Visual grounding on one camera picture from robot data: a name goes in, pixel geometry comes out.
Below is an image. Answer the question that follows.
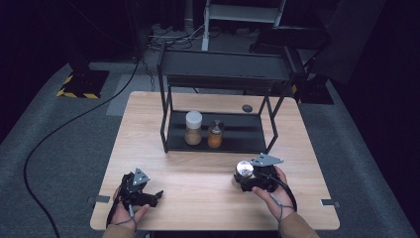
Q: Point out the black base with yellow stripes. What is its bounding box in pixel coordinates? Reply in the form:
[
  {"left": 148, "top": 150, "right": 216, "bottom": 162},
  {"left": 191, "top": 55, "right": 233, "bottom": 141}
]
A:
[{"left": 55, "top": 68, "right": 111, "bottom": 100}]

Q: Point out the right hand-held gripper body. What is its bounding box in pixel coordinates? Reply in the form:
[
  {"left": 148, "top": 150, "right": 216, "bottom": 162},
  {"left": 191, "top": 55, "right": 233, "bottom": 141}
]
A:
[{"left": 250, "top": 153, "right": 285, "bottom": 193}]

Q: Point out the white-lid spice jar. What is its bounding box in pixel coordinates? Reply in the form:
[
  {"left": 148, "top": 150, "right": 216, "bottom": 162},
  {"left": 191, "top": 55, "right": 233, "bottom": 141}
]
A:
[{"left": 183, "top": 110, "right": 204, "bottom": 147}]

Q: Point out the person's right hand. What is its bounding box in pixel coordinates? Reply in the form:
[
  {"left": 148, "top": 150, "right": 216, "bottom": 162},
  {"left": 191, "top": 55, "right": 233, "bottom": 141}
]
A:
[{"left": 252, "top": 166, "right": 297, "bottom": 223}]

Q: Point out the black two-tier metal rack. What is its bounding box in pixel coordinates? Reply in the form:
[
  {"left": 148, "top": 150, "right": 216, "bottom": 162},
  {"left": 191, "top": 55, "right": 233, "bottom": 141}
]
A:
[{"left": 157, "top": 42, "right": 307, "bottom": 158}]

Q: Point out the steel-lid jar with orange contents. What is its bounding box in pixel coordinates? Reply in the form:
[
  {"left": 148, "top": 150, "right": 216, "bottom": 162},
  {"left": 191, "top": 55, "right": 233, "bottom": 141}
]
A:
[{"left": 206, "top": 119, "right": 226, "bottom": 150}]

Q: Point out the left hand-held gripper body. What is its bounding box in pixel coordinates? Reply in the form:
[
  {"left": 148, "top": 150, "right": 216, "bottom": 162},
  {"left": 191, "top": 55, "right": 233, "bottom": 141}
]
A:
[{"left": 119, "top": 168, "right": 157, "bottom": 208}]

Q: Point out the white metal stand frame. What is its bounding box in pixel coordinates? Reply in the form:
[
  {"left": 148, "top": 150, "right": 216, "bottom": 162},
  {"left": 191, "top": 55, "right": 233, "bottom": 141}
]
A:
[{"left": 200, "top": 0, "right": 288, "bottom": 53}]

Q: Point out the long black floor cable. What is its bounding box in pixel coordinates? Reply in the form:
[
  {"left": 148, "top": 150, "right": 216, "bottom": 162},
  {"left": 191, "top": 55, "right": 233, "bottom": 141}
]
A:
[{"left": 22, "top": 49, "right": 142, "bottom": 238}]

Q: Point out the grey panel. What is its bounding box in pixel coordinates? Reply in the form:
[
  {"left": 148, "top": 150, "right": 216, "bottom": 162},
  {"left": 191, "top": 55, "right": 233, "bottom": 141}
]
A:
[{"left": 309, "top": 0, "right": 388, "bottom": 85}]

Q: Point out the bundle of floor cables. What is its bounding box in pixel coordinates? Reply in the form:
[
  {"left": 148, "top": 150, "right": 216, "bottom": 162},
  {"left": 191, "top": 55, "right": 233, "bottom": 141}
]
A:
[{"left": 144, "top": 22, "right": 206, "bottom": 54}]

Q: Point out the grey tape piece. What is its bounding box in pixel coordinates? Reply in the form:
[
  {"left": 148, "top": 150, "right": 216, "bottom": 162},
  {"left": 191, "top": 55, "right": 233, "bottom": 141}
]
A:
[
  {"left": 320, "top": 198, "right": 342, "bottom": 209},
  {"left": 86, "top": 194, "right": 111, "bottom": 204}
]

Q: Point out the left hand-held gripper cable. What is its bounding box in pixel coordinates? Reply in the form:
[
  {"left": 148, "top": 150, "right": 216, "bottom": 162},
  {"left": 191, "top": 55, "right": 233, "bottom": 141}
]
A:
[{"left": 105, "top": 194, "right": 124, "bottom": 230}]

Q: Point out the hand-held gripper cable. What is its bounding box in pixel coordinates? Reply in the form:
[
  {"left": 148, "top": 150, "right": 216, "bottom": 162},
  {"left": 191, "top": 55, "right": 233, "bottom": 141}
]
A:
[
  {"left": 263, "top": 172, "right": 298, "bottom": 213},
  {"left": 105, "top": 194, "right": 124, "bottom": 230}
]

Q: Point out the right hand-held gripper cable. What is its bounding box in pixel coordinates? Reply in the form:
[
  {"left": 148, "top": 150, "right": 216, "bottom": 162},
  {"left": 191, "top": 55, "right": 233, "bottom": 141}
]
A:
[{"left": 263, "top": 172, "right": 298, "bottom": 213}]

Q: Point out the black stand base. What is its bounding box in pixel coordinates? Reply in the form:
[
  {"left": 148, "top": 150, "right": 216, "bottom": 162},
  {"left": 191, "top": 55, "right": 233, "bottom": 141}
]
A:
[{"left": 291, "top": 74, "right": 335, "bottom": 106}]

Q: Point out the person's left hand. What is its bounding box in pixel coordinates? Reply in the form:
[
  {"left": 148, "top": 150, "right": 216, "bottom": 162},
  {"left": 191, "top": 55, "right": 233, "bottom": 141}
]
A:
[{"left": 110, "top": 186, "right": 151, "bottom": 231}]

